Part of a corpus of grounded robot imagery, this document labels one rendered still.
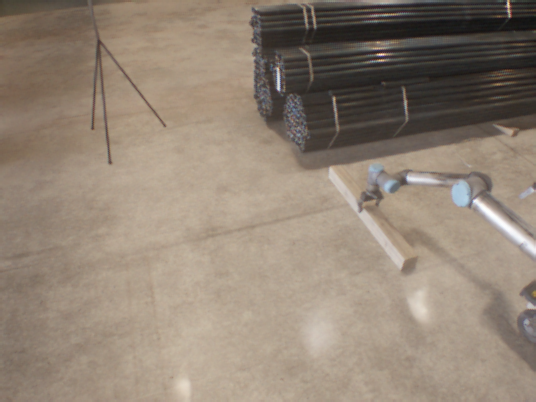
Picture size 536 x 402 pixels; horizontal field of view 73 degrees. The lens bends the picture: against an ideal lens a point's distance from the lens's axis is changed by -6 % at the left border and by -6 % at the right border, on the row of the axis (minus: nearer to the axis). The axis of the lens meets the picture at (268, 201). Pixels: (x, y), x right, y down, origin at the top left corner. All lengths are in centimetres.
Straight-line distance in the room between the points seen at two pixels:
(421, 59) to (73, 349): 318
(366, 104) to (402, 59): 47
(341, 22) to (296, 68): 76
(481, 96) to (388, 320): 248
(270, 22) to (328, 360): 248
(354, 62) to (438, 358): 216
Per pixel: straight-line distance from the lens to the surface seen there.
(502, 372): 223
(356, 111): 317
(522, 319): 235
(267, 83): 352
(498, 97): 413
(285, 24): 331
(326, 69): 303
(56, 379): 216
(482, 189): 197
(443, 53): 365
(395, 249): 239
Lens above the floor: 174
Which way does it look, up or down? 39 degrees down
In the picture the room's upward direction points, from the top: straight up
